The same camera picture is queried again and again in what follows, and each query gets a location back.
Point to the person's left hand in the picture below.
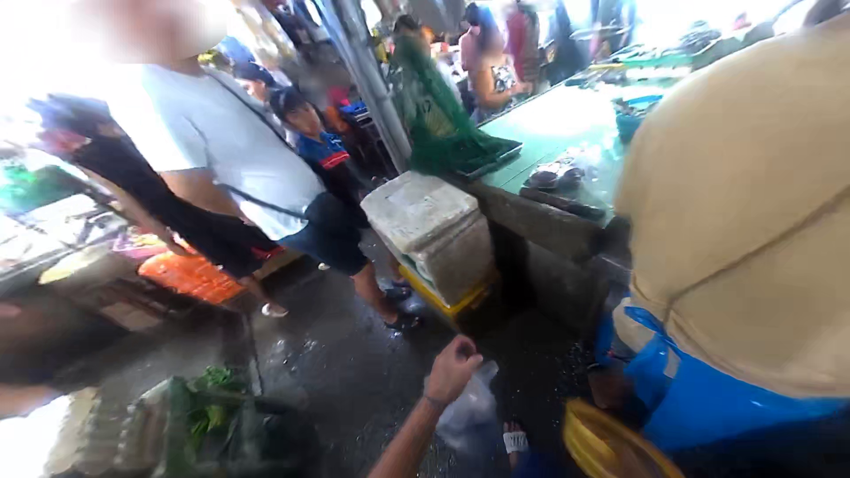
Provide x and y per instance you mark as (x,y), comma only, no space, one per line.
(446,378)

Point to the person's left thumb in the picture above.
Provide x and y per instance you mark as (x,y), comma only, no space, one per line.
(473,363)

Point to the person's left fingers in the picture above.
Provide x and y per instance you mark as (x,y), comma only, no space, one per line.
(462,343)

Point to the translucent plastic bag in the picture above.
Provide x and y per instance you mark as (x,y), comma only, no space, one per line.
(470,411)

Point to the person's left forearm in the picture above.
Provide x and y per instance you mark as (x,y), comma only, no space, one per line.
(413,438)

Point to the yellow plastic crate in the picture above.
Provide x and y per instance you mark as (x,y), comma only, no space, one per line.
(456,307)

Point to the person's legs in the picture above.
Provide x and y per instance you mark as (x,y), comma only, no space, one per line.
(515,443)

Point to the white styrofoam box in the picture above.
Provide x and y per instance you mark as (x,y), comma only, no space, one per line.
(431,232)

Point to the yellow plastic basket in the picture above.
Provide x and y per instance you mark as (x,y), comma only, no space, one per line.
(584,441)

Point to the pile of dark seafood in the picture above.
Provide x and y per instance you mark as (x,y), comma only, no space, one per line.
(556,174)

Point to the green net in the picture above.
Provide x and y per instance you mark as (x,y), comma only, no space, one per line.
(438,126)

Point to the green market table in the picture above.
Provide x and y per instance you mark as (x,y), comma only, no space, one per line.
(531,133)

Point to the blue plastic apron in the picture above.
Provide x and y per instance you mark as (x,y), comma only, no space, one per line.
(704,405)

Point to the green leafy vegetables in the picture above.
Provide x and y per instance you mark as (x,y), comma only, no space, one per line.
(214,408)

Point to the orange plastic bag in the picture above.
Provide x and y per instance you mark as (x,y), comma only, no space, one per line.
(192,273)

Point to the teal basin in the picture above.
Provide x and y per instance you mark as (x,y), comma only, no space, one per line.
(631,118)

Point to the grey metal pole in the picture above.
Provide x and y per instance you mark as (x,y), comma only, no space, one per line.
(375,73)

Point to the pink tray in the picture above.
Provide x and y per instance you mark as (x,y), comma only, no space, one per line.
(136,245)

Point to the pale ridged stack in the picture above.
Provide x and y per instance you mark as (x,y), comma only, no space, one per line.
(109,435)

